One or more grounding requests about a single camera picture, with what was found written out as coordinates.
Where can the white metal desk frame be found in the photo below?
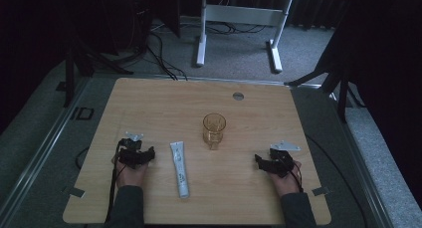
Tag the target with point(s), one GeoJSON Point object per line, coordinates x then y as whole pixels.
{"type": "Point", "coordinates": [244, 15]}

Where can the grey tape piece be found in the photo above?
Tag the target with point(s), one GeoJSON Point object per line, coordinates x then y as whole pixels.
{"type": "Point", "coordinates": [320, 190]}
{"type": "Point", "coordinates": [75, 191]}

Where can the person's right hand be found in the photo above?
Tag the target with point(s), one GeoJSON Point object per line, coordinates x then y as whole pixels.
{"type": "Point", "coordinates": [287, 184]}

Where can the black rectangular bracket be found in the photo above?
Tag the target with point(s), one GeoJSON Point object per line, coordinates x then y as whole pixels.
{"type": "Point", "coordinates": [83, 113]}

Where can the clear drinking glass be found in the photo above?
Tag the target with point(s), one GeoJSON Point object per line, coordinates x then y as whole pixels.
{"type": "Point", "coordinates": [214, 130]}

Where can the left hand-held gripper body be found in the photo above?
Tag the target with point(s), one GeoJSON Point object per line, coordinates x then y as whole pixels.
{"type": "Point", "coordinates": [130, 148]}

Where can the white toothpaste tube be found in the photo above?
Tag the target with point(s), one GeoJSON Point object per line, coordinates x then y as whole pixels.
{"type": "Point", "coordinates": [180, 168]}

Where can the person's left hand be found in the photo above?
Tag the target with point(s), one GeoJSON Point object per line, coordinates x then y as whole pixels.
{"type": "Point", "coordinates": [131, 177]}

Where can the round metal table grommet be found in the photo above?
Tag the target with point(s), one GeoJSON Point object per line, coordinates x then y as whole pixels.
{"type": "Point", "coordinates": [238, 96]}

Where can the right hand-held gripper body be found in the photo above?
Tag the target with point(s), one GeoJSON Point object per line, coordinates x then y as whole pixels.
{"type": "Point", "coordinates": [281, 156]}

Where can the black metal stand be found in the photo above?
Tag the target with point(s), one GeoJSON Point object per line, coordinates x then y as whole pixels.
{"type": "Point", "coordinates": [335, 80]}
{"type": "Point", "coordinates": [78, 63]}

